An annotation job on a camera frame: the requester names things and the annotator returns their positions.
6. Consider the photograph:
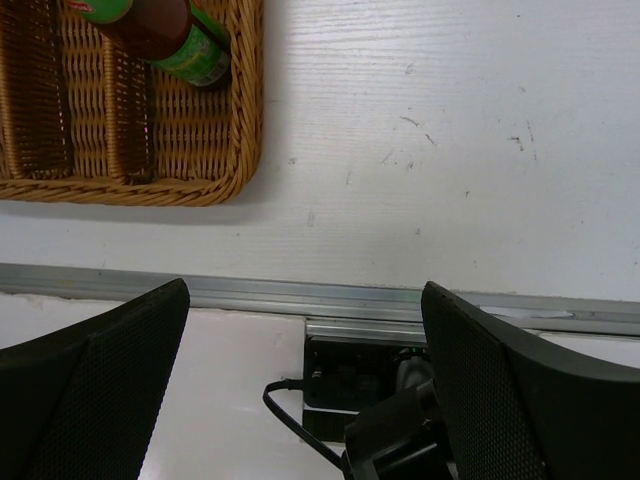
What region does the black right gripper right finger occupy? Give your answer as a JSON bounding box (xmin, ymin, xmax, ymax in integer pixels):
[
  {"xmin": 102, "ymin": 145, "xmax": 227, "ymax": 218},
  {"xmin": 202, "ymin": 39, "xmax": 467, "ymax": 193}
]
[{"xmin": 421, "ymin": 282, "xmax": 639, "ymax": 479}]

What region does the brown wicker divided basket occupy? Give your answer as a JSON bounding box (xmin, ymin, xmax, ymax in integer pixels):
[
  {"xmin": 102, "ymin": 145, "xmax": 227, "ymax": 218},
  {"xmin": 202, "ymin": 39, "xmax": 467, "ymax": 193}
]
[{"xmin": 1, "ymin": 1, "xmax": 264, "ymax": 207}]

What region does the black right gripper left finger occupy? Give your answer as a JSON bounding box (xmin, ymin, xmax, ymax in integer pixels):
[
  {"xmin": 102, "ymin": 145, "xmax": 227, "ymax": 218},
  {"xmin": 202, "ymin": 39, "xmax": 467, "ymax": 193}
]
[{"xmin": 1, "ymin": 279, "xmax": 190, "ymax": 479}]

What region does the yellow cap chili sauce bottle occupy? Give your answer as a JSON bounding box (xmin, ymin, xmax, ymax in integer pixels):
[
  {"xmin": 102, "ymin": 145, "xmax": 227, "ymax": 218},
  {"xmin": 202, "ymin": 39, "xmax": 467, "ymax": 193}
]
[{"xmin": 65, "ymin": 0, "xmax": 232, "ymax": 90}]

